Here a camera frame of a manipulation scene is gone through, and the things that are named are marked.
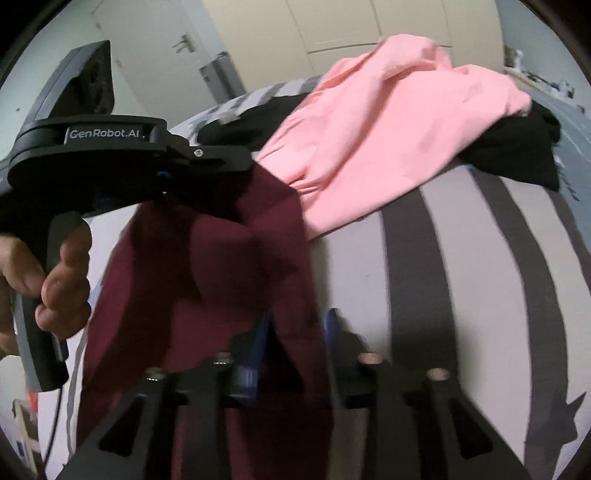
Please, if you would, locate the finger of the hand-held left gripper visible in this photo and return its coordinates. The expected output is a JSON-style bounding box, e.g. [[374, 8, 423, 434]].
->
[[165, 133, 254, 174], [157, 172, 250, 221]]

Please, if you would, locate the black cable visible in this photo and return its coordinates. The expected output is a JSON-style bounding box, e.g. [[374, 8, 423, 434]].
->
[[43, 388, 66, 464]]

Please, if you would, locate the white door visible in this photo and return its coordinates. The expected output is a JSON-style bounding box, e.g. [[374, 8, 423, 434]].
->
[[91, 0, 225, 118]]

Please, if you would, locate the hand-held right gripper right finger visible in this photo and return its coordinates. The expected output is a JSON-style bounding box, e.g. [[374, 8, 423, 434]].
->
[[323, 308, 533, 480]]

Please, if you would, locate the black garment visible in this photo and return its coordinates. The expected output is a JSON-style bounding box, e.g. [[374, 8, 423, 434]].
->
[[196, 91, 563, 193]]

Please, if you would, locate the person's left hand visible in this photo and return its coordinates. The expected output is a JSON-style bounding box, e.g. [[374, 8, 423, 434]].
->
[[0, 226, 94, 357]]

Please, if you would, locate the grey striped bed sheet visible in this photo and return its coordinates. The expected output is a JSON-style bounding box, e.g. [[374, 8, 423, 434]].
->
[[41, 74, 591, 480]]

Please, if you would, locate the pink garment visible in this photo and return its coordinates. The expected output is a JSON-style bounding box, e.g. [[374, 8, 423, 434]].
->
[[254, 36, 533, 241]]

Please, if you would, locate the silver trash bin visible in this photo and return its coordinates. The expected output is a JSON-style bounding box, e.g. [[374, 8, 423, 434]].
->
[[199, 52, 246, 103]]

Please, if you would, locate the metal door handle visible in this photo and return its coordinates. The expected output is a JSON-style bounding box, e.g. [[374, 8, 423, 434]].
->
[[172, 33, 198, 55]]

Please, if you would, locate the cluttered bedside table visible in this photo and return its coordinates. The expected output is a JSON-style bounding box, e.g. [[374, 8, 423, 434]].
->
[[502, 45, 580, 100]]

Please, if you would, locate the cream wardrobe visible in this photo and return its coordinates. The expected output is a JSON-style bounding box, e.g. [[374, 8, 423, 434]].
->
[[203, 0, 505, 85]]

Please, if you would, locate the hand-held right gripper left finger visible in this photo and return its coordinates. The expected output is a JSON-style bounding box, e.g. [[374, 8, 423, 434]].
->
[[55, 313, 276, 480]]

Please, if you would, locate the maroon garment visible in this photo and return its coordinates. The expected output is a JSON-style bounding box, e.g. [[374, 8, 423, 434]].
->
[[76, 164, 335, 480]]

